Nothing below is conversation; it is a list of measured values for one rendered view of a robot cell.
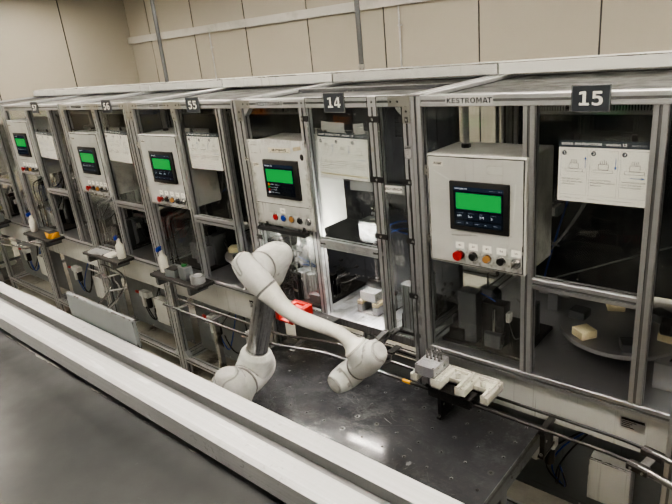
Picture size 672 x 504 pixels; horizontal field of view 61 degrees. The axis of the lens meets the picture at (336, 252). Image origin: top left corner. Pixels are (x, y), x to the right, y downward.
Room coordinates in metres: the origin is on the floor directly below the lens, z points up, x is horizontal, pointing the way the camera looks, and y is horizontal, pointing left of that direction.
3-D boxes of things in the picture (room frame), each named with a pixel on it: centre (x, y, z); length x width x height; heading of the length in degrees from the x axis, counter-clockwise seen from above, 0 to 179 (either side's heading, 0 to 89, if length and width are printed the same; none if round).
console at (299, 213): (3.00, 0.17, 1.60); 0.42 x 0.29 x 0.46; 47
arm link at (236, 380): (2.23, 0.53, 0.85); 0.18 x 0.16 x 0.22; 153
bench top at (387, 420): (2.10, 0.13, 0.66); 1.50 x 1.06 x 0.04; 47
